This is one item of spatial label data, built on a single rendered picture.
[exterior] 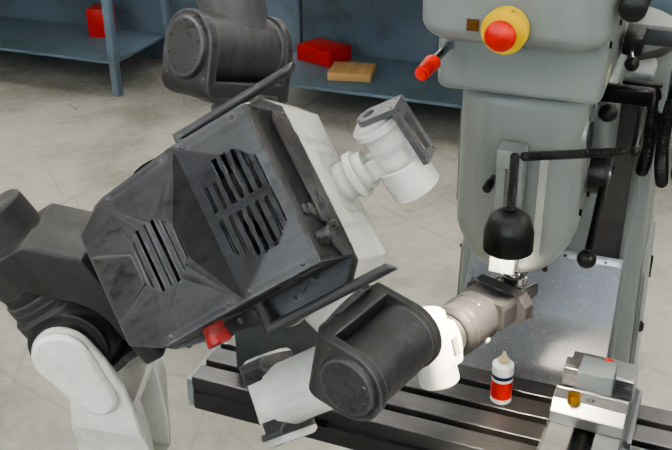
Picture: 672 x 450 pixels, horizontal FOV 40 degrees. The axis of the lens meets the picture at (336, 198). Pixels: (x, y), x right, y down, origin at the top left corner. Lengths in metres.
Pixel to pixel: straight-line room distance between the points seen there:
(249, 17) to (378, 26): 4.94
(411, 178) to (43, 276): 0.49
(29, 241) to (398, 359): 0.50
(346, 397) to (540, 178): 0.50
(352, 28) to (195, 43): 5.06
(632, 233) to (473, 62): 0.75
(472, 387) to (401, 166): 0.78
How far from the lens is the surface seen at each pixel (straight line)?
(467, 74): 1.37
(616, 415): 1.67
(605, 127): 1.61
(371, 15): 6.14
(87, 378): 1.31
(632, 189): 1.94
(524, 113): 1.41
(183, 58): 1.19
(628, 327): 2.13
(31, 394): 3.57
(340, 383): 1.12
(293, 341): 1.81
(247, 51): 1.20
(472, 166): 1.47
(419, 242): 4.31
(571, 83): 1.35
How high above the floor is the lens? 2.10
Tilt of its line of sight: 26 degrees down
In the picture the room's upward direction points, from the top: 1 degrees counter-clockwise
